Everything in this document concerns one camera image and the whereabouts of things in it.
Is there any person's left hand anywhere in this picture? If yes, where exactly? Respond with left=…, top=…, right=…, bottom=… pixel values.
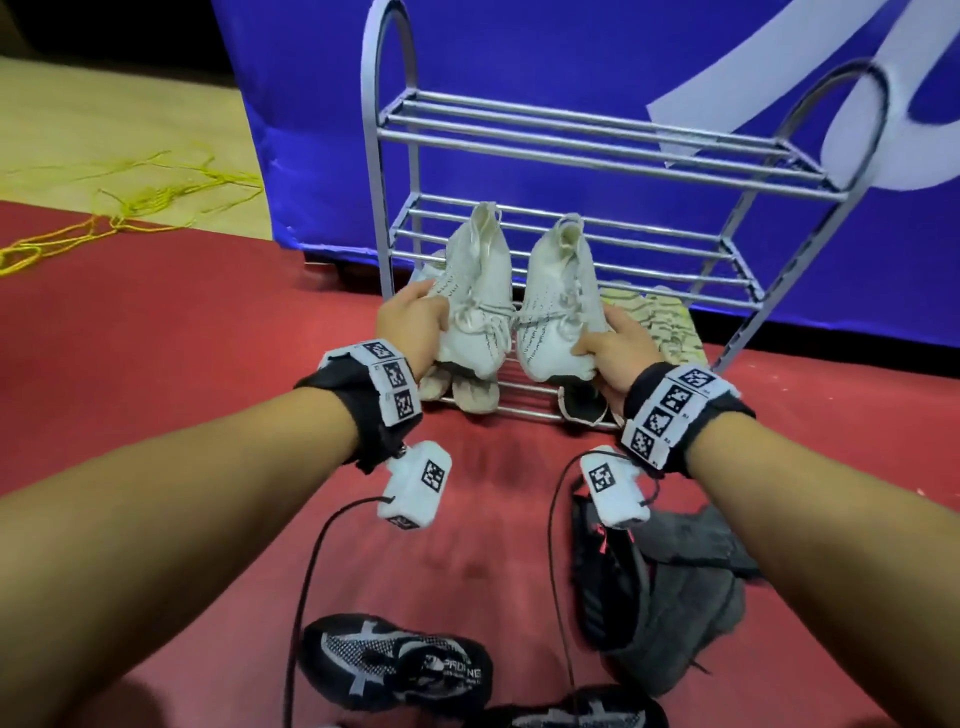
left=375, top=281, right=451, bottom=384

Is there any person's right hand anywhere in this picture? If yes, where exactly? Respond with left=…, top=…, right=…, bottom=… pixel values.
left=571, top=303, right=666, bottom=417

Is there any white knit sneaker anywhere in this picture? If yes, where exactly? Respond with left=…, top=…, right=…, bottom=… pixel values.
left=408, top=201, right=519, bottom=382
left=513, top=213, right=611, bottom=384

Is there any person's right forearm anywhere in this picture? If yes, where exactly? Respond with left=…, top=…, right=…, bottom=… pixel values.
left=684, top=412, right=960, bottom=728

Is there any person's left forearm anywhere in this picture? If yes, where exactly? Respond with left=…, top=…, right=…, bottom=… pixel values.
left=0, top=386, right=363, bottom=728

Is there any black shoe with white sole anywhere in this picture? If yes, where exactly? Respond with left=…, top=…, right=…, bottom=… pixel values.
left=558, top=382, right=611, bottom=428

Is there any beige shoe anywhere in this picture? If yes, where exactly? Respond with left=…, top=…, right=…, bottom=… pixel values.
left=417, top=363, right=456, bottom=403
left=451, top=375, right=501, bottom=416

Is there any black wristband with marker tags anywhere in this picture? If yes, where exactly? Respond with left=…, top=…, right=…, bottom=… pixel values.
left=295, top=339, right=423, bottom=475
left=620, top=362, right=756, bottom=479

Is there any grey metal shoe rack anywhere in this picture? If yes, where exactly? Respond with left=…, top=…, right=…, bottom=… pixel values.
left=360, top=0, right=891, bottom=433

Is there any grey suede sneaker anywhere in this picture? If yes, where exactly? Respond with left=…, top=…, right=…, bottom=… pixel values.
left=609, top=562, right=748, bottom=699
left=636, top=504, right=764, bottom=580

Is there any black sneaker with red accents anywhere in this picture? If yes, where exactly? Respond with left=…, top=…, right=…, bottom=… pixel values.
left=568, top=491, right=651, bottom=653

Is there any blue and white banner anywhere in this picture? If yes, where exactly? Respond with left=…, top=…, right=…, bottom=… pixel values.
left=210, top=0, right=960, bottom=351

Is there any black and grey mesh sneaker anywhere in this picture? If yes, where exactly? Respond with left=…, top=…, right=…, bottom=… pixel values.
left=297, top=612, right=495, bottom=716
left=471, top=684, right=671, bottom=728

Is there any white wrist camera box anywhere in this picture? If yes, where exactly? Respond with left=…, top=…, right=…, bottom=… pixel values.
left=376, top=440, right=454, bottom=532
left=579, top=445, right=652, bottom=531

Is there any black camera cable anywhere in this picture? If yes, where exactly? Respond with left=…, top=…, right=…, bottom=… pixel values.
left=546, top=450, right=624, bottom=710
left=282, top=495, right=394, bottom=728

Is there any yellow rope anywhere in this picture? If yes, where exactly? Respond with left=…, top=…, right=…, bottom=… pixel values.
left=0, top=148, right=265, bottom=279

